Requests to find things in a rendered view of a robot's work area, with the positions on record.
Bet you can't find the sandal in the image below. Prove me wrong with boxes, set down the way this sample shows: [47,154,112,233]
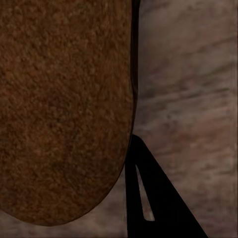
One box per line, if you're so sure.
[0,0,140,227]

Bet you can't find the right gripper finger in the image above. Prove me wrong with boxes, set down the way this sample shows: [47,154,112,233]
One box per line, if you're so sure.
[125,134,208,238]

